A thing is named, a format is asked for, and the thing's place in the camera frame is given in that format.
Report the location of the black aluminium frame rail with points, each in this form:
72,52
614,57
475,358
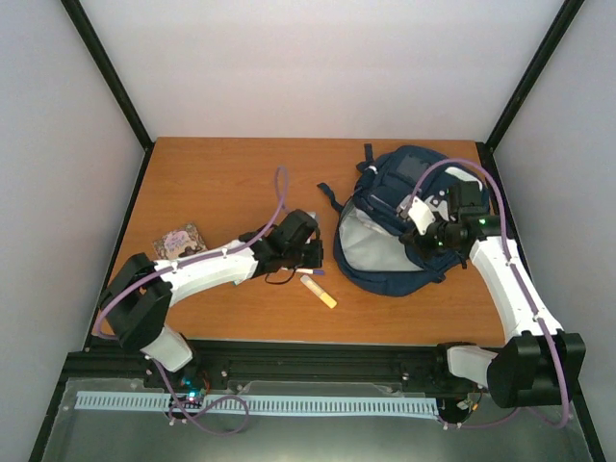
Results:
415,369

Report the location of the purple capped white marker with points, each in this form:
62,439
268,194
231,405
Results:
311,271

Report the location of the navy blue student backpack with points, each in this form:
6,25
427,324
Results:
366,244

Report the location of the black frame post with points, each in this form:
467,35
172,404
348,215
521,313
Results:
562,21
84,28

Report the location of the black left frame post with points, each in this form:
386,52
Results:
84,28

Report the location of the light blue slotted cable duct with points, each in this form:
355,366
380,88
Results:
263,406

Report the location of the black right frame post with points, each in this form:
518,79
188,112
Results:
562,21

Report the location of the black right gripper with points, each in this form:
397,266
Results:
412,239

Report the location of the yellow highlighter pen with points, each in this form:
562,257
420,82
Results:
318,291

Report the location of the pink illustrated paperback book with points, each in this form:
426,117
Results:
179,243

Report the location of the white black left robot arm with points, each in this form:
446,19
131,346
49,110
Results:
136,302

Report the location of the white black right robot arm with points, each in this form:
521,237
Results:
540,362

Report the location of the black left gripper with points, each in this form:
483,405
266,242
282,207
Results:
315,261

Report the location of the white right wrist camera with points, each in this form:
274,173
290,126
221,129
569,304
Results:
411,208

